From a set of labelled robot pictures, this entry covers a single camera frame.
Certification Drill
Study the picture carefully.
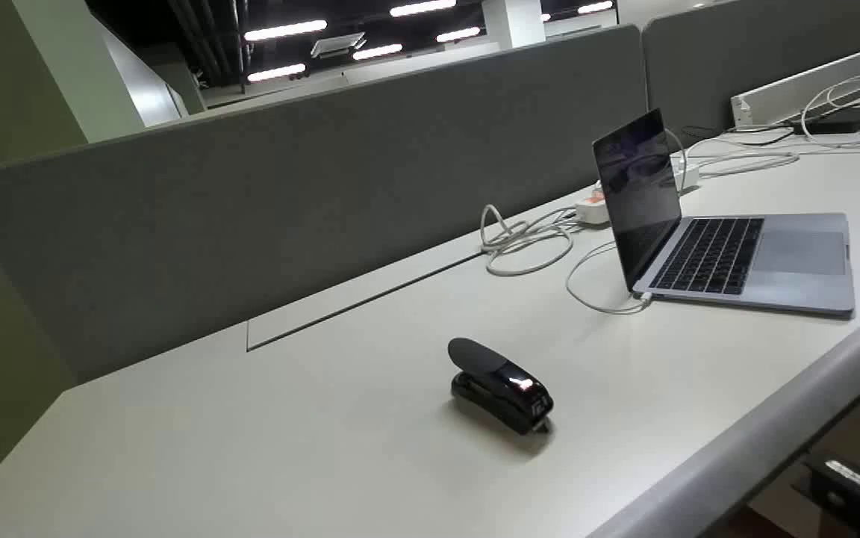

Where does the grey laptop with stickers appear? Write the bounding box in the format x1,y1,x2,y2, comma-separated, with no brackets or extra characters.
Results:
592,104,856,324

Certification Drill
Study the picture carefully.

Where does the black stapler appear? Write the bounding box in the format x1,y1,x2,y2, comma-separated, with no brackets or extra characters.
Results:
444,334,558,437

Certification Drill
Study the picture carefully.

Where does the white power strip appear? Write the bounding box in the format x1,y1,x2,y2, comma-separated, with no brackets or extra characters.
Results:
574,153,704,231
729,43,860,136

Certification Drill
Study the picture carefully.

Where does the long grey desk divider panel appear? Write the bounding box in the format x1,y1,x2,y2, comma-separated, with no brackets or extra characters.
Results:
0,23,652,387

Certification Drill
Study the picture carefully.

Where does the fluorescent ceiling light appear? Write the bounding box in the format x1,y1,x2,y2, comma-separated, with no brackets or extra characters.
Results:
242,16,332,44
245,59,310,86
350,43,407,62
386,0,459,22
432,23,484,47

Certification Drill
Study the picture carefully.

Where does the short grey desk divider panel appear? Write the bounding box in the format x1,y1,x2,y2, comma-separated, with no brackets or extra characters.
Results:
640,0,860,146

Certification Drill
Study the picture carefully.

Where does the black power adapter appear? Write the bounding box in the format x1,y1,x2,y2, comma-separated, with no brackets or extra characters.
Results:
793,103,860,142

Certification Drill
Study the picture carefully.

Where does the white coiled cable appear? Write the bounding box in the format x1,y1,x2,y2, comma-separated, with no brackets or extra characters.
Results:
474,201,581,282

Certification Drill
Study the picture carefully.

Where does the white laptop charging cable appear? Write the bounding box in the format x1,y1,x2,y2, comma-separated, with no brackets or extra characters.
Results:
563,237,653,318

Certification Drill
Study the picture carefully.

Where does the white power strip cord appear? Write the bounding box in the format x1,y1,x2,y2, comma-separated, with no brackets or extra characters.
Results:
692,146,805,185

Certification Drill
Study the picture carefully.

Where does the white cable by raceway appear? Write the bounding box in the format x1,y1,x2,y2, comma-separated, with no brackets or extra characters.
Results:
798,62,860,131

